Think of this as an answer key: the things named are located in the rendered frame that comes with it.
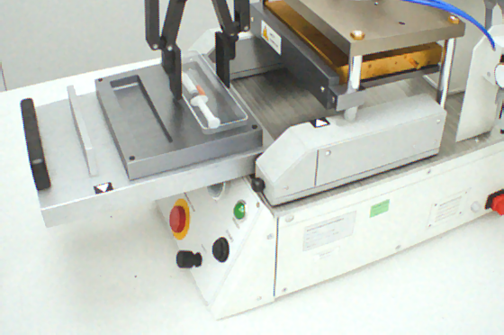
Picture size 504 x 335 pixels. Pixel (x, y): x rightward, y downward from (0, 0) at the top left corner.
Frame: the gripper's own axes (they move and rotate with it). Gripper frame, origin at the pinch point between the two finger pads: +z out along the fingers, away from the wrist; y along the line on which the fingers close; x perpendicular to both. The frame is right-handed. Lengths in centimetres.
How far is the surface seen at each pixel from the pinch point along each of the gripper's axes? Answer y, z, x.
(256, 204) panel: -1.8, 11.7, 13.9
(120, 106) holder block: 9.9, 5.5, -3.8
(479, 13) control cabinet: -42.4, -4.0, 5.0
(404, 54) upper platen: -23.6, -2.7, 10.3
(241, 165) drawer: -1.1, 7.5, 11.1
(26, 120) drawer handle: 22.9, 2.6, -1.7
